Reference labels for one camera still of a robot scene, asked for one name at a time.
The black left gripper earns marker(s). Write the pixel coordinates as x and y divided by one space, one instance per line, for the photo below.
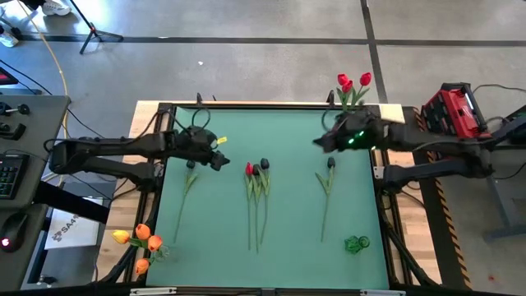
197 141

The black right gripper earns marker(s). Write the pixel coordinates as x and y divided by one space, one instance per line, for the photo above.
353 133

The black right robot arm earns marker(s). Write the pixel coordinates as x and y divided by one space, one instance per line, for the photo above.
431 141

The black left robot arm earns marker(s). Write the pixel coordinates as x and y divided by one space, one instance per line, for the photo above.
115 146

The green glass vase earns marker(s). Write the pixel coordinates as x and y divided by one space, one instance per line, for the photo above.
354 245

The clear glass vase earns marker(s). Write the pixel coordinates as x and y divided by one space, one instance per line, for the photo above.
163 252

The yellow tape tag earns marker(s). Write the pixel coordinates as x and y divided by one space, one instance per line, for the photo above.
222 140

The black table clamp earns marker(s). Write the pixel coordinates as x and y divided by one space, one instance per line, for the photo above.
330 98
199 99

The teal green table mat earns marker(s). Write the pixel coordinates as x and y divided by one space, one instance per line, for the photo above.
287 246

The orange tulips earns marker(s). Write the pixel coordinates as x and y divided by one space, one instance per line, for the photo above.
127 257

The red power tool case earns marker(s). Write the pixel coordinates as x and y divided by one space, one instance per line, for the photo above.
454 111

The black yellow hazard tape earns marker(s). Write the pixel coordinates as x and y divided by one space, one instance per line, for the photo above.
448 214

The black desk support beam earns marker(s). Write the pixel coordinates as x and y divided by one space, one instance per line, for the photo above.
70 202

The white printed paper sheet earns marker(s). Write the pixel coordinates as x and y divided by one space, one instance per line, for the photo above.
74 230

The grey metal stand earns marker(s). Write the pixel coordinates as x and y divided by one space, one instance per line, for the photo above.
495 193

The black tripod stand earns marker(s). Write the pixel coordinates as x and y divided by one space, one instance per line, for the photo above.
93 30

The grey side desk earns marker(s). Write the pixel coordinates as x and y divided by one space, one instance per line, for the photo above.
45 111

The black backlit keyboard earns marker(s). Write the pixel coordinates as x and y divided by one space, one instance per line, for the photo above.
10 177

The black knob screw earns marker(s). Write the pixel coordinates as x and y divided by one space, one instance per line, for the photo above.
14 109

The black computer mouse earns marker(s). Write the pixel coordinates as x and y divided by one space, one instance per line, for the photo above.
13 231

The person's white shoe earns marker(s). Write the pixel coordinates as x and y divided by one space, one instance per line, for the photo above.
55 7
7 39

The black device red display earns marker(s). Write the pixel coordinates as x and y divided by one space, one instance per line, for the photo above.
6 77

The black aluminium table frame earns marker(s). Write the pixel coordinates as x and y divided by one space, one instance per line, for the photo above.
267 105

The black diagonal frame brace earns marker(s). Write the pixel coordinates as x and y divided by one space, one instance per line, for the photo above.
411 259

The silver frame bracket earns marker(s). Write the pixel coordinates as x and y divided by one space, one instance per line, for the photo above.
153 291
382 292

